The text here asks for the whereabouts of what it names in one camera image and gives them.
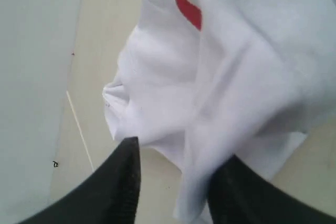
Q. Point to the white t-shirt red lettering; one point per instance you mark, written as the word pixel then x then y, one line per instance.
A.
pixel 202 80

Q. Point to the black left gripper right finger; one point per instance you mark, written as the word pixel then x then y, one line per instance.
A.
pixel 237 195

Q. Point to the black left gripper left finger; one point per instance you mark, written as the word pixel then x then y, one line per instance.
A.
pixel 109 195

